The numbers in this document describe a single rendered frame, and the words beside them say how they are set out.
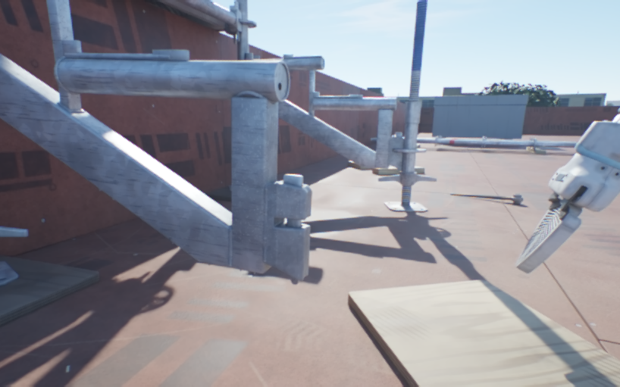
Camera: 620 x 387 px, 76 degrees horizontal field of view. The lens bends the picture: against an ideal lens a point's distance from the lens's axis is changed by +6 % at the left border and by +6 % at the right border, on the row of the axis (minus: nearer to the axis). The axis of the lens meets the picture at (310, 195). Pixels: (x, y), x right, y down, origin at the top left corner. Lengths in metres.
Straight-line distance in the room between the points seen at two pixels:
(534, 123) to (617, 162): 11.19
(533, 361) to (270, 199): 0.43
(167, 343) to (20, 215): 0.63
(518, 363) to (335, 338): 0.26
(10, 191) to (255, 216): 0.77
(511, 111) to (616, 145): 5.72
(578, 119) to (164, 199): 11.74
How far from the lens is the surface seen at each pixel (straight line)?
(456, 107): 6.33
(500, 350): 0.67
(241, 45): 1.76
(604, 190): 0.66
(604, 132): 0.69
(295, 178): 0.48
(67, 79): 0.67
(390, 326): 0.66
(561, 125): 11.98
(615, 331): 0.87
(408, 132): 1.52
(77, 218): 1.28
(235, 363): 0.61
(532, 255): 0.70
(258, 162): 0.49
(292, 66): 1.65
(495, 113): 6.36
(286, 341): 0.65
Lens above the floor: 0.35
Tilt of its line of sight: 12 degrees down
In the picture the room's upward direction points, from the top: 1 degrees clockwise
